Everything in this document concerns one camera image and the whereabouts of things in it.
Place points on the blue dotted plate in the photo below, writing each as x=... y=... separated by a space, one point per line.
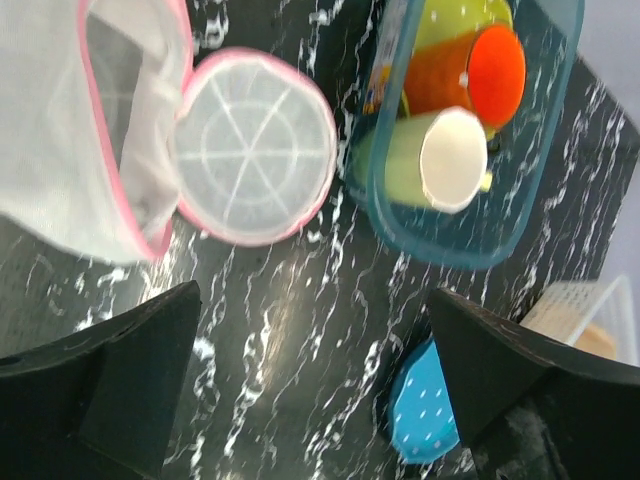
x=421 y=418

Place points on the white perforated plastic basket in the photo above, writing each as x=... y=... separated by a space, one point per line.
x=596 y=317

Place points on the orange cup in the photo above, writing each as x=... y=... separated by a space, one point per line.
x=481 y=71

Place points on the yellow-green dotted plate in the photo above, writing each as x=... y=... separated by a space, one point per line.
x=443 y=20

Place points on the teal transparent plastic bin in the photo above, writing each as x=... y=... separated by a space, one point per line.
x=486 y=232

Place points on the cream yellow mug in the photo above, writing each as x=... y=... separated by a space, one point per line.
x=437 y=161

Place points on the white mesh laundry bag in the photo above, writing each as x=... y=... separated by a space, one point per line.
x=109 y=128

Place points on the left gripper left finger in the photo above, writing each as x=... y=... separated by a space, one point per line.
x=100 y=403

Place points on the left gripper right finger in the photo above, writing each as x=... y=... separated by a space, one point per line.
x=529 y=407

